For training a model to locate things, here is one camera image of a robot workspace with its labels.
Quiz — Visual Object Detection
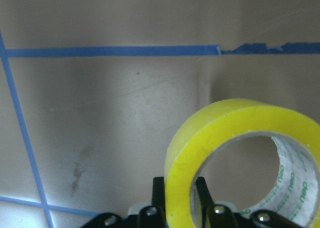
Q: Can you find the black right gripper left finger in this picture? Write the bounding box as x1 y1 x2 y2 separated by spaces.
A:
152 177 166 215

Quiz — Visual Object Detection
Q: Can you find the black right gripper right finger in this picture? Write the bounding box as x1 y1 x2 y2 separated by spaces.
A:
195 177 214 215

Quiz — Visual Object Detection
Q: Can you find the yellow tape roll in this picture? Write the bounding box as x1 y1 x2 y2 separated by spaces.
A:
164 99 320 228

